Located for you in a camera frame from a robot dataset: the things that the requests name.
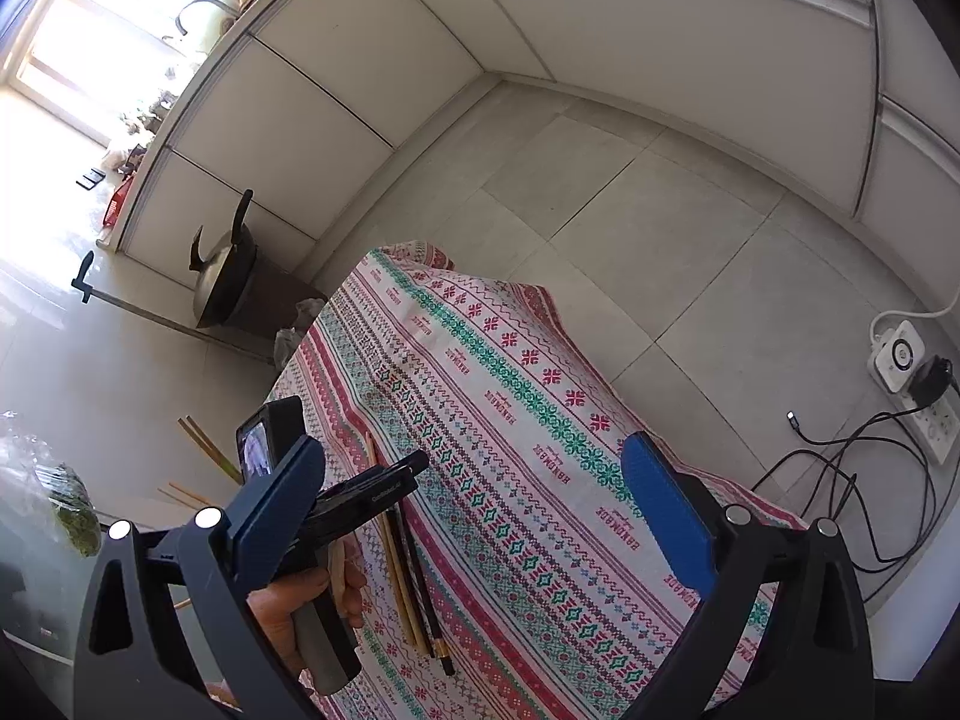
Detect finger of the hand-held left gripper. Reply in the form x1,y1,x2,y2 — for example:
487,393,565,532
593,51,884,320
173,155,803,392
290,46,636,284
313,472,419,535
351,451,431,494

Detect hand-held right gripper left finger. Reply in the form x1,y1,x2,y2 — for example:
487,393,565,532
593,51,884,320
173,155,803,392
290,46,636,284
75,435,327,720

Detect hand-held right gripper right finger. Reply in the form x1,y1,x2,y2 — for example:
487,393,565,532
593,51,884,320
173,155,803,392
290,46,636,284
621,431,878,720

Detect black chopstick gold band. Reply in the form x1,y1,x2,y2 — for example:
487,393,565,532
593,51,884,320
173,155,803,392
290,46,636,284
388,510,440,655
396,501,456,676

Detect person's left hand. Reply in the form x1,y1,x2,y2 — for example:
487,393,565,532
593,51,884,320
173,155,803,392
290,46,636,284
246,536,370,685

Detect crumpled plastic bag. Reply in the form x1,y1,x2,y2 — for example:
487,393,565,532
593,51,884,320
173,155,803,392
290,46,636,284
274,298,328,370

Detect patterned striped tablecloth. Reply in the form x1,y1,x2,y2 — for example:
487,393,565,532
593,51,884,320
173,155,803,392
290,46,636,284
266,240,807,720

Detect brown trash bin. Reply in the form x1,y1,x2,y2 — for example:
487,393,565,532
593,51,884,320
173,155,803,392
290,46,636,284
199,244,328,338

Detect black wok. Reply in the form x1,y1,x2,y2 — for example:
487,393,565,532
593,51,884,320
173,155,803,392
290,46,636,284
193,189,263,329

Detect metal wok lid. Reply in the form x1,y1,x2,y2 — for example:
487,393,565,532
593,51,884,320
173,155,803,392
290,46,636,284
187,225,245,316

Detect metal pole with black clamp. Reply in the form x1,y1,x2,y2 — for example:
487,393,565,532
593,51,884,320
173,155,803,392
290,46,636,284
71,251,280,362

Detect hanging plastic bag of greens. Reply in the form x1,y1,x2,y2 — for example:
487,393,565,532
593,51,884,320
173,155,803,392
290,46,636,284
0,409,106,560

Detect red plastic basket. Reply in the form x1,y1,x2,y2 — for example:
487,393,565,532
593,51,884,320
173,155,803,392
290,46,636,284
103,178,133,230

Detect white square plug adapter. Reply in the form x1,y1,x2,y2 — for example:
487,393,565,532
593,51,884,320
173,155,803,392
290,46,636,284
868,319,931,395

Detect white power strip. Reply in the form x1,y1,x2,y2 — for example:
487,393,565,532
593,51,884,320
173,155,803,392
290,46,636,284
904,382,960,466

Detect black charger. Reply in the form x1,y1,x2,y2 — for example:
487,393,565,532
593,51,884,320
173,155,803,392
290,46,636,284
909,356,956,406

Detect cluster of small jars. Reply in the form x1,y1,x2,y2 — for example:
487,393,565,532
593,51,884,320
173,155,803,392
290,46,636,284
105,82,181,175

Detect kitchen faucet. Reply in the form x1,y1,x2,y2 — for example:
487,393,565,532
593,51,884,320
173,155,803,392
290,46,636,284
163,0,241,43

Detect kitchen window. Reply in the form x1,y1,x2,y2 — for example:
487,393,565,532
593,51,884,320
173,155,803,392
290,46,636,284
0,0,286,143

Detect white kitchen counter cabinet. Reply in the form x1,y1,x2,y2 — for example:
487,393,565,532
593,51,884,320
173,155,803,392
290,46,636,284
97,0,960,293

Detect black cable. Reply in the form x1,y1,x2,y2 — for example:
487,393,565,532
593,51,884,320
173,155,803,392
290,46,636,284
786,409,946,571
750,405,960,605

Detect white cable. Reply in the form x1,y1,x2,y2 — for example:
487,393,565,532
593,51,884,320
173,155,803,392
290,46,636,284
870,300,960,338

